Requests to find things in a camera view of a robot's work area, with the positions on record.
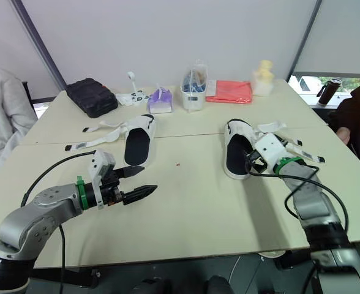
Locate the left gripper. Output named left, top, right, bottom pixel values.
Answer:
left=99, top=165, right=159, bottom=207

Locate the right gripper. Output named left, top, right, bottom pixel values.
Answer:
left=244, top=149, right=270, bottom=174

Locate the white sandal with black insole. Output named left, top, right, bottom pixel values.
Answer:
left=64, top=113, right=157, bottom=168
left=223, top=118, right=326, bottom=181

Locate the clear plastic bag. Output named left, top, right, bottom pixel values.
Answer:
left=115, top=92, right=135, bottom=107

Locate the purple tissue pack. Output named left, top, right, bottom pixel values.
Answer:
left=146, top=86, right=174, bottom=115

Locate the white toy on round stand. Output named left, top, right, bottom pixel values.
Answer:
left=126, top=70, right=151, bottom=107

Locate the white basket with items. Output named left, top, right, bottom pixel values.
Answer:
left=179, top=59, right=210, bottom=111

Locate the black zip case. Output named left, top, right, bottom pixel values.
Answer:
left=66, top=77, right=119, bottom=119

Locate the brown tumbler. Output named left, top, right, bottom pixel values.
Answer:
left=317, top=77, right=343, bottom=107

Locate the person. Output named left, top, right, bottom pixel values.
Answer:
left=0, top=64, right=37, bottom=186
left=329, top=71, right=360, bottom=178

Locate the robot body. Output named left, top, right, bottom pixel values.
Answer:
left=130, top=274, right=239, bottom=294

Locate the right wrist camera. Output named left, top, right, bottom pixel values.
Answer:
left=253, top=132, right=287, bottom=170

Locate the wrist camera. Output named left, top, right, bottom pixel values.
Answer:
left=87, top=149, right=117, bottom=211
left=253, top=132, right=287, bottom=170

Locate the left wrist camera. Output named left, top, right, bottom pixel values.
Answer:
left=87, top=149, right=117, bottom=211

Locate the black cable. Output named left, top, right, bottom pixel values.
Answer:
left=243, top=152, right=350, bottom=235
left=20, top=150, right=97, bottom=294

